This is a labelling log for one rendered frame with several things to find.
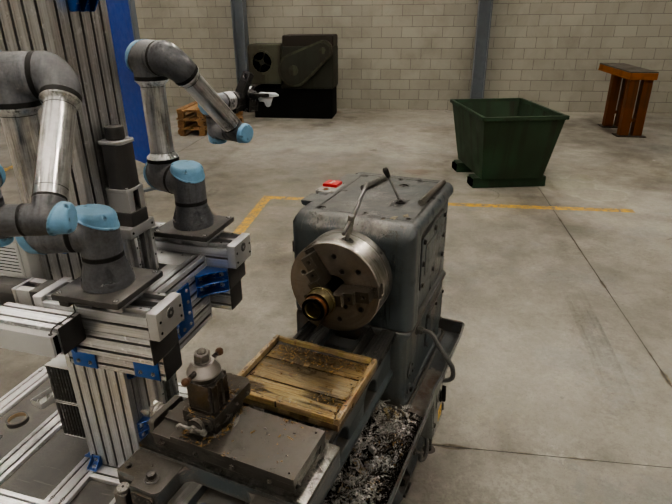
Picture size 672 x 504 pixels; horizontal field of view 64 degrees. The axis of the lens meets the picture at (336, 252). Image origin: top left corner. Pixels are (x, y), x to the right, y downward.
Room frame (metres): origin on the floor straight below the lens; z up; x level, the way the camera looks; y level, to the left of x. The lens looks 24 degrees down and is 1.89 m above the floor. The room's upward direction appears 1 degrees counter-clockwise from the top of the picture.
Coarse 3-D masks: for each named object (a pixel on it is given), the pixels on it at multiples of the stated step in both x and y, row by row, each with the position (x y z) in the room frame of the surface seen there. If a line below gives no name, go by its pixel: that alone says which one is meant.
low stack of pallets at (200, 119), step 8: (192, 104) 9.58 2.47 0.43; (184, 112) 9.13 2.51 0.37; (192, 112) 9.50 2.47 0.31; (200, 112) 9.03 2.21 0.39; (240, 112) 10.06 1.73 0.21; (184, 120) 9.03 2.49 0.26; (192, 120) 9.02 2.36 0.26; (200, 120) 9.00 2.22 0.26; (240, 120) 10.09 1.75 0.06; (184, 128) 9.07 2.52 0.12; (192, 128) 9.06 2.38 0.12; (200, 128) 9.01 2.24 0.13
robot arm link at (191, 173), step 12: (168, 168) 1.91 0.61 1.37; (180, 168) 1.85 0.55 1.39; (192, 168) 1.86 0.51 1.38; (168, 180) 1.88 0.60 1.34; (180, 180) 1.84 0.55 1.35; (192, 180) 1.84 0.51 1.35; (204, 180) 1.89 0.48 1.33; (180, 192) 1.84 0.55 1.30; (192, 192) 1.84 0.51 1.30; (204, 192) 1.88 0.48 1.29
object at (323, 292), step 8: (320, 288) 1.44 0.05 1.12; (312, 296) 1.40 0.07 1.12; (320, 296) 1.40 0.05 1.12; (328, 296) 1.41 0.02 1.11; (304, 304) 1.39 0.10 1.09; (312, 304) 1.44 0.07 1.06; (320, 304) 1.37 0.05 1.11; (328, 304) 1.39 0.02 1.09; (304, 312) 1.39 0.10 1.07; (312, 312) 1.42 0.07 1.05; (320, 312) 1.42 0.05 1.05; (328, 312) 1.39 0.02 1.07; (312, 320) 1.38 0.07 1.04
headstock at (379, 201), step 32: (320, 192) 1.98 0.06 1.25; (352, 192) 1.97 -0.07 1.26; (384, 192) 1.96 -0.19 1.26; (416, 192) 1.96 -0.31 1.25; (448, 192) 2.01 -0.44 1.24; (320, 224) 1.72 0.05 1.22; (384, 224) 1.65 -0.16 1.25; (416, 224) 1.64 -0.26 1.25; (416, 256) 1.60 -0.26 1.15; (416, 288) 1.62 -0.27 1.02; (384, 320) 1.61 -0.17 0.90; (416, 320) 1.64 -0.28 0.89
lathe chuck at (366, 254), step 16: (320, 240) 1.56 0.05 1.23; (336, 240) 1.54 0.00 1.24; (352, 240) 1.55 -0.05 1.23; (304, 256) 1.56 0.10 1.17; (320, 256) 1.54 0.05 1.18; (336, 256) 1.51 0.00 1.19; (352, 256) 1.49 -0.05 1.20; (368, 256) 1.51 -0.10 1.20; (304, 272) 1.57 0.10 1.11; (336, 272) 1.51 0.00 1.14; (352, 272) 1.49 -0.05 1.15; (368, 272) 1.47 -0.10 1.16; (384, 272) 1.52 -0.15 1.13; (304, 288) 1.56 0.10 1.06; (336, 288) 1.59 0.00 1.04; (384, 288) 1.50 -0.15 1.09; (368, 304) 1.47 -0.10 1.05; (336, 320) 1.52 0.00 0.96; (352, 320) 1.49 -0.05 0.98; (368, 320) 1.47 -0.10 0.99
